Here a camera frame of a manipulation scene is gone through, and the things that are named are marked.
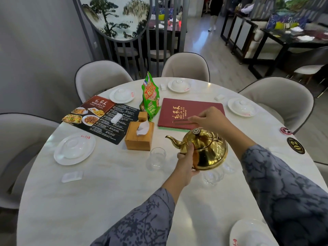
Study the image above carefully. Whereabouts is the person's right hand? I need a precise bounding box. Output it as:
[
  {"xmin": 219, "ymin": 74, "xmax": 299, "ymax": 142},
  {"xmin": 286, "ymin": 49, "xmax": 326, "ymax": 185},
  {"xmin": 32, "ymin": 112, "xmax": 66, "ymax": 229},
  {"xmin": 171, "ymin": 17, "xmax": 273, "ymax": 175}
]
[{"xmin": 188, "ymin": 107, "xmax": 233, "ymax": 136}]

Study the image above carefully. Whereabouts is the person's left hand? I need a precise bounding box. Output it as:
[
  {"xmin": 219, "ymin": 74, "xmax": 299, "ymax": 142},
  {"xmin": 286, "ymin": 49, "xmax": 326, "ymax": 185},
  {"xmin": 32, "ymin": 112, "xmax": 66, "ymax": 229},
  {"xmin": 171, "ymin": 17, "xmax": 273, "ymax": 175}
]
[{"xmin": 176, "ymin": 143, "xmax": 200, "ymax": 187}]

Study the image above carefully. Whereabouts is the gold metal teapot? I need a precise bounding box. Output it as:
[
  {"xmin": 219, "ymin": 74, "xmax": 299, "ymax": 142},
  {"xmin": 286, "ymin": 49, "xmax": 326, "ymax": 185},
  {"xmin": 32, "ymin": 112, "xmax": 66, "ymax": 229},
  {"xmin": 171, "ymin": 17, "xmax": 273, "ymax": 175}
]
[{"xmin": 165, "ymin": 128, "xmax": 228, "ymax": 171}]

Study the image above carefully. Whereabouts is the person's left forearm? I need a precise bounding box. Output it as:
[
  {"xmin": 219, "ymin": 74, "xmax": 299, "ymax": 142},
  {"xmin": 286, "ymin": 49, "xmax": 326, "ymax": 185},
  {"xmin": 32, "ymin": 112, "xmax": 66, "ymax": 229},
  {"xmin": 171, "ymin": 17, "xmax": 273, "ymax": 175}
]
[{"xmin": 90, "ymin": 174, "xmax": 191, "ymax": 246}]

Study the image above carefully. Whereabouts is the person's right forearm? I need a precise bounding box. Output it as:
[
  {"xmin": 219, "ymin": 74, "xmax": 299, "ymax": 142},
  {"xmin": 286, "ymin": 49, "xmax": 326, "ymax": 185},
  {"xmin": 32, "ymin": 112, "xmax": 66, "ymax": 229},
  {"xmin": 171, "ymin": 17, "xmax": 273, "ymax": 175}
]
[{"xmin": 222, "ymin": 123, "xmax": 328, "ymax": 246}]

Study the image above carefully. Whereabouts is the red menu book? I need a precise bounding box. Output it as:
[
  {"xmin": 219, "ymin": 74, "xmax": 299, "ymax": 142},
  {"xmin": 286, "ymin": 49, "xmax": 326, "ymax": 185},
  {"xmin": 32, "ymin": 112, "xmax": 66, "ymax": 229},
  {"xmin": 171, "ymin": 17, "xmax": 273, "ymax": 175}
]
[{"xmin": 158, "ymin": 98, "xmax": 225, "ymax": 131}]

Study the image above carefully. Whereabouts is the green sheet under menu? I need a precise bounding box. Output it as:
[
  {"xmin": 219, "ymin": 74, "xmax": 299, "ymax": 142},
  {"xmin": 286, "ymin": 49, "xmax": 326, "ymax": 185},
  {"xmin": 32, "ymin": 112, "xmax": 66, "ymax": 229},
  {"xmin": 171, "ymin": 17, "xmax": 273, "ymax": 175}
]
[{"xmin": 158, "ymin": 126, "xmax": 190, "ymax": 132}]

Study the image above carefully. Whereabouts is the clear drinking glass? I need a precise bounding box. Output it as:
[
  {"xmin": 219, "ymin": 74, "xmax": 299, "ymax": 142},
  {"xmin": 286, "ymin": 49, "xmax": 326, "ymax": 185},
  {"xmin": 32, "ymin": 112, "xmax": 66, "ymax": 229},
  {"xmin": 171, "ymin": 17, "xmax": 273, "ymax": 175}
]
[
  {"xmin": 202, "ymin": 166, "xmax": 225, "ymax": 186},
  {"xmin": 146, "ymin": 147, "xmax": 167, "ymax": 171}
]

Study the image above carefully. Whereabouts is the white wrapped tableware set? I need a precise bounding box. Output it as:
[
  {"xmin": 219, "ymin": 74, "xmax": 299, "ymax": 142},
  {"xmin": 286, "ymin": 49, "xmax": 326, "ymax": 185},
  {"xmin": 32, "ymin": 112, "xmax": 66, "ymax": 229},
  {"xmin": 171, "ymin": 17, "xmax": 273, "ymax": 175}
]
[
  {"xmin": 109, "ymin": 88, "xmax": 136, "ymax": 104},
  {"xmin": 53, "ymin": 133, "xmax": 96, "ymax": 166},
  {"xmin": 229, "ymin": 219, "xmax": 280, "ymax": 246},
  {"xmin": 227, "ymin": 97, "xmax": 258, "ymax": 118},
  {"xmin": 168, "ymin": 78, "xmax": 191, "ymax": 93}
]

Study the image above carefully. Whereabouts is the green snack packet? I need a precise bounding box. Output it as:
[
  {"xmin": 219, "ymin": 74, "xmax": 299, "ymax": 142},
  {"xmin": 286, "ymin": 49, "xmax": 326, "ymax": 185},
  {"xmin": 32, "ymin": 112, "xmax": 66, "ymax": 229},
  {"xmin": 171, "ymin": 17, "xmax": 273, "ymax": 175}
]
[{"xmin": 139, "ymin": 72, "xmax": 161, "ymax": 122}]

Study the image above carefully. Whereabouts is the white paper tissue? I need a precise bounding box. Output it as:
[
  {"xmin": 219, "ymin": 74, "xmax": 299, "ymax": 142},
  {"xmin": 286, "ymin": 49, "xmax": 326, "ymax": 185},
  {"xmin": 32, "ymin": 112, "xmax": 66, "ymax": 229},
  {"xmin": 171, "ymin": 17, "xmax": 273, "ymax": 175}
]
[{"xmin": 136, "ymin": 120, "xmax": 150, "ymax": 136}]

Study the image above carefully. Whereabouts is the wooden tissue box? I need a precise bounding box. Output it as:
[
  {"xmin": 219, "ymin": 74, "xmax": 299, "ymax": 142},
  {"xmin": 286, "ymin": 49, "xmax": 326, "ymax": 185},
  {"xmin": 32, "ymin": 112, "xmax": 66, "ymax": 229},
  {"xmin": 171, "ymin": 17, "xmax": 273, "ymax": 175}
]
[{"xmin": 125, "ymin": 121, "xmax": 155, "ymax": 151}]

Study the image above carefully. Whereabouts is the beige upholstered dining chair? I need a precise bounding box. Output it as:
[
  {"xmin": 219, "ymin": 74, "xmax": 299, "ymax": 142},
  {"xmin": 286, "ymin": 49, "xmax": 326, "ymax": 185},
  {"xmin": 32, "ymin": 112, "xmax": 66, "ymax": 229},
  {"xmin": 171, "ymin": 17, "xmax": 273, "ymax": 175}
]
[
  {"xmin": 161, "ymin": 52, "xmax": 211, "ymax": 83},
  {"xmin": 238, "ymin": 76, "xmax": 315, "ymax": 135},
  {"xmin": 0, "ymin": 113, "xmax": 60, "ymax": 210},
  {"xmin": 74, "ymin": 60, "xmax": 134, "ymax": 103}
]

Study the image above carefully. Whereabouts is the grey slatted divider screen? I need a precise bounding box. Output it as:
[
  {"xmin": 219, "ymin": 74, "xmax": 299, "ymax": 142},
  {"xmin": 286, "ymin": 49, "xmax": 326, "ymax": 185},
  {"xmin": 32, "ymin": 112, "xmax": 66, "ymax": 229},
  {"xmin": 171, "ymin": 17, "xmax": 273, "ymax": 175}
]
[{"xmin": 71, "ymin": 0, "xmax": 190, "ymax": 80}]

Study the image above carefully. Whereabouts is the black laminated menu sheet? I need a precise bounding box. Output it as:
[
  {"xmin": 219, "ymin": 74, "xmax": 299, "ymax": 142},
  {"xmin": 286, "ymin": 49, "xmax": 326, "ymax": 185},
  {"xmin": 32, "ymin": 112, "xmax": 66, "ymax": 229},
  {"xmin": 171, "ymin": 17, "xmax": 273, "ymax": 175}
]
[{"xmin": 61, "ymin": 95, "xmax": 141, "ymax": 145}]

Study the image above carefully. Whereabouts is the dark framed low partition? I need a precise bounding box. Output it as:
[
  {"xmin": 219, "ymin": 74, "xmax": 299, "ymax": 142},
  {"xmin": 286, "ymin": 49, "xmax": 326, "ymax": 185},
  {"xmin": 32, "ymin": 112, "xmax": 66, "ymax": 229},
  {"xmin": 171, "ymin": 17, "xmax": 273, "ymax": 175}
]
[{"xmin": 220, "ymin": 12, "xmax": 258, "ymax": 62}]

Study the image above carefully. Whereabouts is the round black gold sticker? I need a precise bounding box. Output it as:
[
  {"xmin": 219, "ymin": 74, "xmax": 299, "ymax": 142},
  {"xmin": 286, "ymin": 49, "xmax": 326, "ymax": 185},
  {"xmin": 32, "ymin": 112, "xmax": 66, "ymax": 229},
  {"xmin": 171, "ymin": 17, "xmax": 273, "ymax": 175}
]
[{"xmin": 287, "ymin": 137, "xmax": 305, "ymax": 155}]

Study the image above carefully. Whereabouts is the dark background dining table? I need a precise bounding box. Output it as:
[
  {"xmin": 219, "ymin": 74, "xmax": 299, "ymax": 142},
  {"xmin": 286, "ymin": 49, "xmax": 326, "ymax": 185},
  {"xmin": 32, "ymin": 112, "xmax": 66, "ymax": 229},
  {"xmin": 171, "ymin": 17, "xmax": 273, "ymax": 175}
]
[{"xmin": 148, "ymin": 19, "xmax": 183, "ymax": 53}]

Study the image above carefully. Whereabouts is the dark glossy dining table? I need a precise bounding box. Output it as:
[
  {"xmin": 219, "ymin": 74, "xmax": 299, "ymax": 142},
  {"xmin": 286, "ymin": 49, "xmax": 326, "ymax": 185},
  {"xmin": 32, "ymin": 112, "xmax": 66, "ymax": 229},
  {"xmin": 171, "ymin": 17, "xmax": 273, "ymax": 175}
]
[{"xmin": 248, "ymin": 28, "xmax": 328, "ymax": 79}]

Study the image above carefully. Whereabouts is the yellow cushion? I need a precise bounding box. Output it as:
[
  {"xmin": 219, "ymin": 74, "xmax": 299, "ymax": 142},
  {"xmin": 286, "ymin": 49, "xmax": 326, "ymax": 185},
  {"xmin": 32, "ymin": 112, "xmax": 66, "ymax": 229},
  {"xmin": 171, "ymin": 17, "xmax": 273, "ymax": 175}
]
[{"xmin": 274, "ymin": 22, "xmax": 299, "ymax": 30}]

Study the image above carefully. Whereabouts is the dark backed dining chair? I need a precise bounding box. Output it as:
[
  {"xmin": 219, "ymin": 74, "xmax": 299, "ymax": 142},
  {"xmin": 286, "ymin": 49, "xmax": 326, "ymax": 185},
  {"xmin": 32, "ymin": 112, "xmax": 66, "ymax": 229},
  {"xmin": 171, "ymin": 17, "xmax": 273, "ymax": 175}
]
[{"xmin": 284, "ymin": 47, "xmax": 328, "ymax": 86}]

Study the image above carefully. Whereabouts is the blue patterned cushion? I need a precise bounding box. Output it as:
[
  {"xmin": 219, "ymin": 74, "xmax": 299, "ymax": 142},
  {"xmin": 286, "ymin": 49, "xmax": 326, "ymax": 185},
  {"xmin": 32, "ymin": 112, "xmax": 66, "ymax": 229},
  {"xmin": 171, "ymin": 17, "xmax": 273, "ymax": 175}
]
[{"xmin": 266, "ymin": 14, "xmax": 308, "ymax": 30}]

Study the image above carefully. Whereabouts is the round landscape painting panel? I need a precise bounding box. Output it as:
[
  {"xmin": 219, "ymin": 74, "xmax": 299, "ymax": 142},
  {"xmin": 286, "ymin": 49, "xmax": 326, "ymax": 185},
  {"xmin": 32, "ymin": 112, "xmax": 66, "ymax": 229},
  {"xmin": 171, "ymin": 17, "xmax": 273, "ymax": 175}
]
[{"xmin": 78, "ymin": 0, "xmax": 152, "ymax": 43}]

